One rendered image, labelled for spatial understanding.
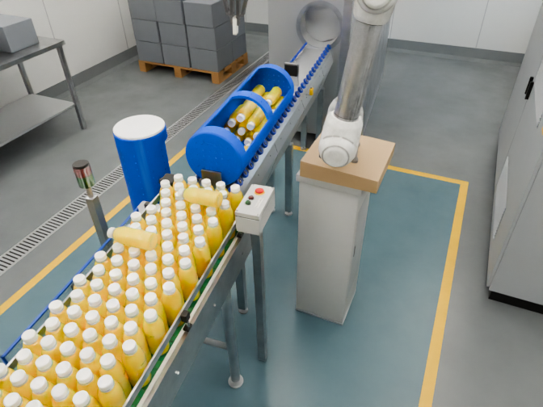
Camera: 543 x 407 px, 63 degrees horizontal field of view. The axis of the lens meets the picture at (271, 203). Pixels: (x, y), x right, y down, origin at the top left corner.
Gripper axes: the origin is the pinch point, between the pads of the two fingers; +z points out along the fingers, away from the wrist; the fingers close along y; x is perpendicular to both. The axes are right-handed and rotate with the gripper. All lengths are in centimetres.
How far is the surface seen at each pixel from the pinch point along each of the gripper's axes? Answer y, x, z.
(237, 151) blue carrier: 7, -20, 48
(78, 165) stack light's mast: -46, -58, 40
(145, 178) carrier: -53, 1, 89
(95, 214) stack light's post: -44, -59, 64
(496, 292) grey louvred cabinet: 157, 22, 149
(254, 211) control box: 22, -53, 52
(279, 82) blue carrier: 8, 66, 51
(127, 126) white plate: -66, 12, 64
